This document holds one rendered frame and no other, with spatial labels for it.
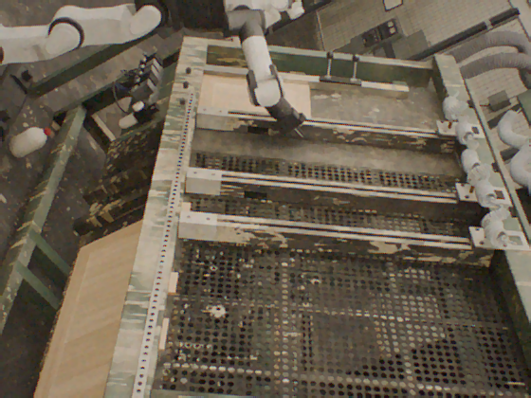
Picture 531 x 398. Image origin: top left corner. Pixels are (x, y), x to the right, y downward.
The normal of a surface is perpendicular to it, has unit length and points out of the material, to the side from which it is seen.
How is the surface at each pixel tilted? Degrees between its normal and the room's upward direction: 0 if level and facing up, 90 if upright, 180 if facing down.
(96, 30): 90
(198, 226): 90
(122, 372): 54
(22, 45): 90
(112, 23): 111
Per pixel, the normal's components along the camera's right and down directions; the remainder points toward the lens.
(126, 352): 0.11, -0.79
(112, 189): -0.01, 0.60
